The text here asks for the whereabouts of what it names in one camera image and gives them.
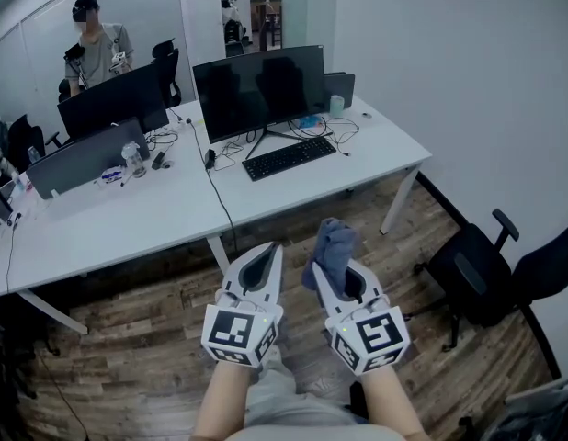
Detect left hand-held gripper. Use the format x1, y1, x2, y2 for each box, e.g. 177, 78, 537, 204
200, 242, 286, 369

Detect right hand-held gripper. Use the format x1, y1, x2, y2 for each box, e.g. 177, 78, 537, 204
311, 258, 412, 379

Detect grey-blue cloth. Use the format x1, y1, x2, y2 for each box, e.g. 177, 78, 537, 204
301, 217, 359, 300

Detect black computer monitor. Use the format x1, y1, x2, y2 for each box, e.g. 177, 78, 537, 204
192, 44, 334, 161
56, 62, 171, 141

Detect person's right forearm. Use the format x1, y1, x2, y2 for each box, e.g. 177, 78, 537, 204
358, 365, 433, 441

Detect person's left forearm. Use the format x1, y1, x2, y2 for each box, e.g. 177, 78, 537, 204
190, 362, 263, 441

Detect white desk leg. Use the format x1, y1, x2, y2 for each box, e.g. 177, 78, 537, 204
205, 235, 231, 276
16, 288, 89, 335
379, 164, 422, 236

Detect black keyboard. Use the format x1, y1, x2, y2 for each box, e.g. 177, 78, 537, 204
241, 136, 338, 183

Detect black office chair with armrests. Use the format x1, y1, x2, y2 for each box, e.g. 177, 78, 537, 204
413, 208, 568, 354

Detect person's beige trousers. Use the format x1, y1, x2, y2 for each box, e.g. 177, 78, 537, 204
224, 345, 373, 441

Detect white tissue pack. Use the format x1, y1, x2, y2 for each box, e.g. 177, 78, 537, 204
97, 164, 128, 188

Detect short grey desk divider panel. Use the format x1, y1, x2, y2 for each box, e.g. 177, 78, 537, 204
324, 72, 357, 110

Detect long grey desk divider panel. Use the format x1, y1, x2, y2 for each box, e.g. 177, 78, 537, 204
26, 117, 152, 201

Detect black mesh office chair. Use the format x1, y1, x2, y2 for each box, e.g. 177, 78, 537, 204
151, 38, 183, 108

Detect clear plastic bag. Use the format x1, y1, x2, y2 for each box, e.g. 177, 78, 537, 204
458, 373, 568, 441

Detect black low office chair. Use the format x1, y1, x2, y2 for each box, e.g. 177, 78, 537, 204
6, 113, 63, 175

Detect long black power cable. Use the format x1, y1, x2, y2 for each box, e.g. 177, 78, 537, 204
185, 117, 240, 253

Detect tangled black thin cables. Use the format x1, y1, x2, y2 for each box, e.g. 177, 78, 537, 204
287, 116, 361, 158

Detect thin white cable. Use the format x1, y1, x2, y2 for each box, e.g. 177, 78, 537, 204
5, 212, 22, 294

